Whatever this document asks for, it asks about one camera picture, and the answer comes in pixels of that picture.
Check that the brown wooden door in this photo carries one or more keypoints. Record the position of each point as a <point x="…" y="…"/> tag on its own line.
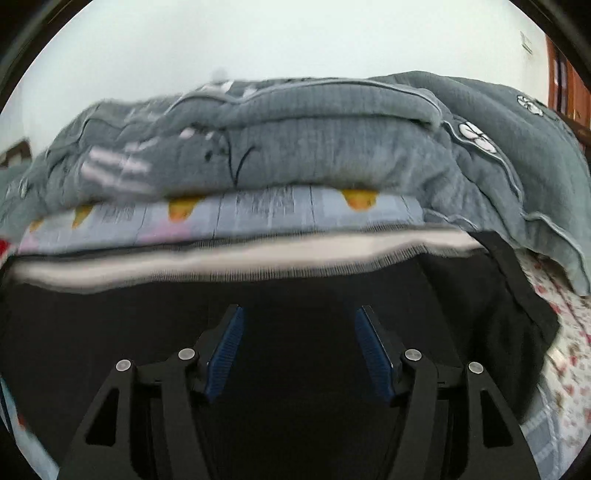
<point x="568" y="94"/>

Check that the floral mattress cover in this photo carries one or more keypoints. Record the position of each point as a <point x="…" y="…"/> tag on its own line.
<point x="557" y="425"/>

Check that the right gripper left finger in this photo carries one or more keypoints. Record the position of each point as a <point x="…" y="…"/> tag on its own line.
<point x="145" y="421"/>

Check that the grey quilted comforter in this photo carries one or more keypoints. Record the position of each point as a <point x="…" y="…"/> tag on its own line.
<point x="474" y="154"/>

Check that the fruit pattern bed sheet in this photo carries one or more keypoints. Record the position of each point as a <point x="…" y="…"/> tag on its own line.
<point x="291" y="209"/>

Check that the white wall switch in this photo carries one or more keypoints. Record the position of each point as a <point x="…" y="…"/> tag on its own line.
<point x="526" y="43"/>

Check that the black pants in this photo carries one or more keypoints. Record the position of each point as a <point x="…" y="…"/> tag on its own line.
<point x="299" y="402"/>

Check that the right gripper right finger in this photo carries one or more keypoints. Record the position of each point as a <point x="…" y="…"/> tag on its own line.
<point x="455" y="422"/>

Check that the dark wooden headboard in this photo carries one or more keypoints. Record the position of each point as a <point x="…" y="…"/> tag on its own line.
<point x="16" y="154"/>

